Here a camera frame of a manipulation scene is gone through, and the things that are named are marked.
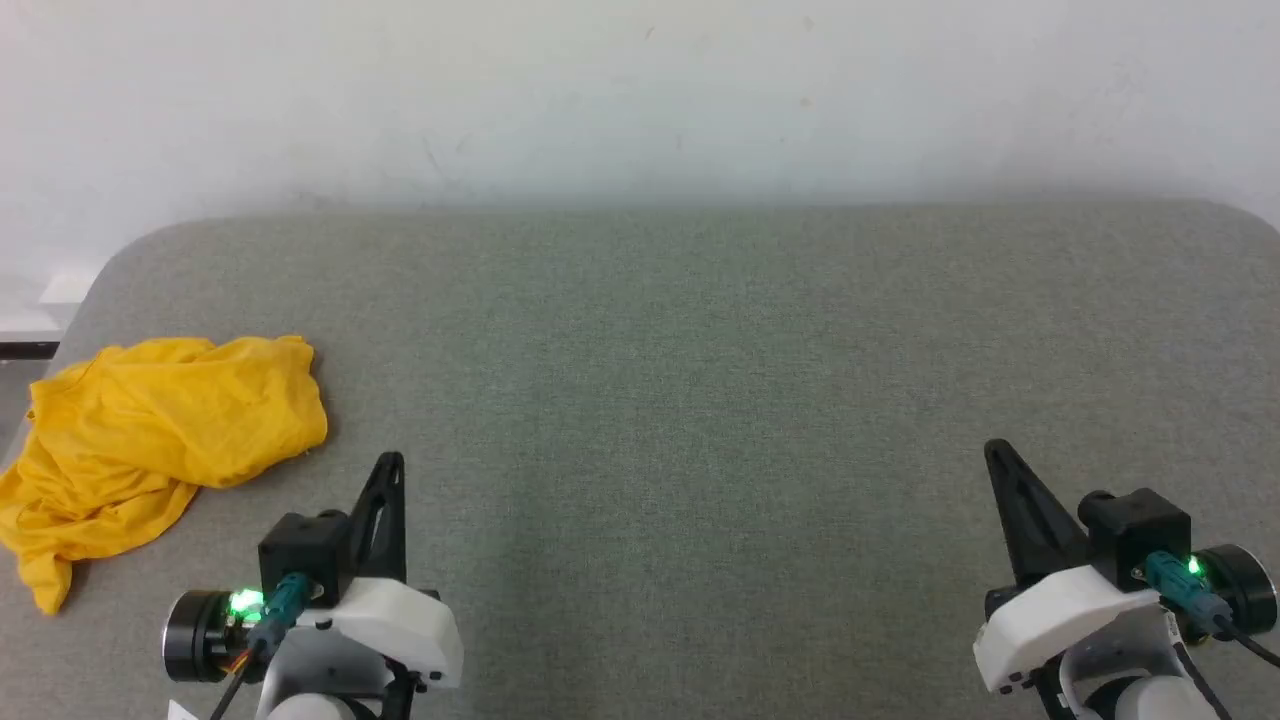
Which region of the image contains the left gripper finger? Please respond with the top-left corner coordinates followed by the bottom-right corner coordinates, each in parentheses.
top-left (377, 452), bottom-right (409, 583)
top-left (345, 455), bottom-right (389, 581)

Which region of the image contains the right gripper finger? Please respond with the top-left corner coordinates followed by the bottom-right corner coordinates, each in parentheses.
top-left (984, 439), bottom-right (1047, 587)
top-left (998, 445), bottom-right (1088, 578)

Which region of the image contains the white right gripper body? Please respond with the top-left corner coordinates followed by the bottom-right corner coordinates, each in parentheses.
top-left (973, 565), bottom-right (1163, 694)

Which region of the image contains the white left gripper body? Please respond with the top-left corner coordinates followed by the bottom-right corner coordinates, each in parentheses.
top-left (290, 577), bottom-right (465, 693)

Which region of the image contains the yellow printed shirt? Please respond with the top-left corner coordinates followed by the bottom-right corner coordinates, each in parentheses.
top-left (0, 335), bottom-right (329, 614)

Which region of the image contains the grey fabric sofa cushion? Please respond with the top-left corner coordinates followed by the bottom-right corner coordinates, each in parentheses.
top-left (0, 200), bottom-right (1280, 720)

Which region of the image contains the left teal plug black cable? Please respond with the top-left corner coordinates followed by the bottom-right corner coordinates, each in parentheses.
top-left (208, 572), bottom-right (313, 720)

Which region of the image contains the teal plug black cable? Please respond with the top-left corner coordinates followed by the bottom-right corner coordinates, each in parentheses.
top-left (208, 572), bottom-right (313, 720)
top-left (1135, 552), bottom-right (1280, 669)

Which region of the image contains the right teal plug black cable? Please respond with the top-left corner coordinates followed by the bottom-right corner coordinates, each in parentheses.
top-left (1135, 552), bottom-right (1280, 669)

